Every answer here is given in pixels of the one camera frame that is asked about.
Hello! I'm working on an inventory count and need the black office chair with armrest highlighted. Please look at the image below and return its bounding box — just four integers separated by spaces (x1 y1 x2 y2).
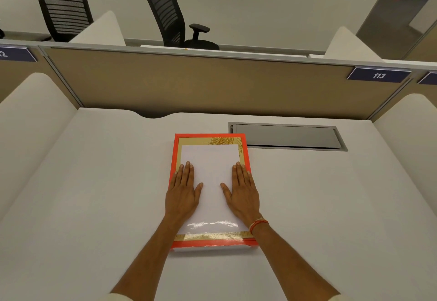
141 0 220 51

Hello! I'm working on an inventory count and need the glass door panel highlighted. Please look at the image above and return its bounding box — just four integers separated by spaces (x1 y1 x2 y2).
355 0 437 62

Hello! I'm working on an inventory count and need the wide beige partition panel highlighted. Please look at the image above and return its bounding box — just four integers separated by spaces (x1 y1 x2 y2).
39 45 422 120

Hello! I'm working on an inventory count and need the blue number sign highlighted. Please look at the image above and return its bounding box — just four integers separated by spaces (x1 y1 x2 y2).
417 71 437 85
346 67 412 83
0 45 37 63

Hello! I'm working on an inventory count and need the person's left forearm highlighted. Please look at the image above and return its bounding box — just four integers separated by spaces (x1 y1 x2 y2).
111 217 185 301

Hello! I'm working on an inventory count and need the red box lid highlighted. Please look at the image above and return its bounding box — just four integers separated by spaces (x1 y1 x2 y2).
169 133 259 249

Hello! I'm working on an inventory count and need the white desk divider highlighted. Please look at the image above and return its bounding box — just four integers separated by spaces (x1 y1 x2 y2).
0 73 78 221
322 26 385 63
373 93 437 216
68 10 126 47

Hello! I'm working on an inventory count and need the black mesh office chair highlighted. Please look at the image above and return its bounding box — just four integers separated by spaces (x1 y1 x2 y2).
35 0 94 43

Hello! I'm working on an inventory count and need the orange thread wristband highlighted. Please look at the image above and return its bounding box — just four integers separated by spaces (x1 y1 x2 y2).
249 217 269 236

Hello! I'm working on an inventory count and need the grey desk cable hatch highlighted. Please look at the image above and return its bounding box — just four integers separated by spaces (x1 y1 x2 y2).
228 122 349 152

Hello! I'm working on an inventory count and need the person's right forearm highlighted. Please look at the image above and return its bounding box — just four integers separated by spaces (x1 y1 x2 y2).
251 224 340 301

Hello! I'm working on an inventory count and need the person's left hand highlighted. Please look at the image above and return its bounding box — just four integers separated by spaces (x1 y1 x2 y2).
165 161 204 225

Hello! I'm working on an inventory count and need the person's right hand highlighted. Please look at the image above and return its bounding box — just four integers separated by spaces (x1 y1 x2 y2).
220 162 262 228

